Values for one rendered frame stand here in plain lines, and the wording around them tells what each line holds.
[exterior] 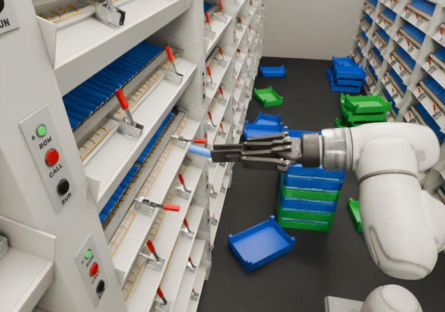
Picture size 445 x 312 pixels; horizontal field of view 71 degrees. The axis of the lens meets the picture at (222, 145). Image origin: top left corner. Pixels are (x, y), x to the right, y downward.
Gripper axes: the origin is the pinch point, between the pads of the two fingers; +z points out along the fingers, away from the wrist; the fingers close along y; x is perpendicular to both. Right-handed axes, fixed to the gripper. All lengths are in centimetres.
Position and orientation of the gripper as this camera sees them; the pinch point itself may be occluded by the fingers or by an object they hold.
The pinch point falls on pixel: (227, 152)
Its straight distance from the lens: 71.4
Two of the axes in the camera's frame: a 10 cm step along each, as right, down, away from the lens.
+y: -2.0, 5.4, -8.2
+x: 1.7, 8.4, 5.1
